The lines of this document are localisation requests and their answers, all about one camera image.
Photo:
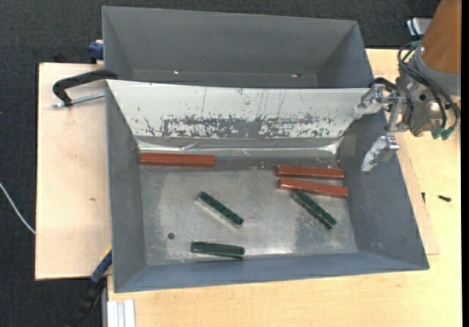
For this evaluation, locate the small black screw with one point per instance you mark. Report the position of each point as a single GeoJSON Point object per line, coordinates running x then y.
{"type": "Point", "coordinates": [445, 198]}

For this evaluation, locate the dark green flat block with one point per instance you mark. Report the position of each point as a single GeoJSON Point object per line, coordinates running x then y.
{"type": "Point", "coordinates": [315, 209]}
{"type": "Point", "coordinates": [220, 209]}
{"type": "Point", "coordinates": [218, 249]}

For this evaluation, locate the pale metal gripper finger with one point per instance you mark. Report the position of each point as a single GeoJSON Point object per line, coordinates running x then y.
{"type": "Point", "coordinates": [379, 153]}
{"type": "Point", "coordinates": [370, 103]}

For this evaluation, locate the red-brown flat block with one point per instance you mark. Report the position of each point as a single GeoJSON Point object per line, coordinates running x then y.
{"type": "Point", "coordinates": [177, 159]}
{"type": "Point", "coordinates": [313, 187]}
{"type": "Point", "coordinates": [309, 172]}

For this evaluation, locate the grey metal bin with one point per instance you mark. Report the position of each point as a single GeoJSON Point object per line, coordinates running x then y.
{"type": "Point", "coordinates": [256, 215]}

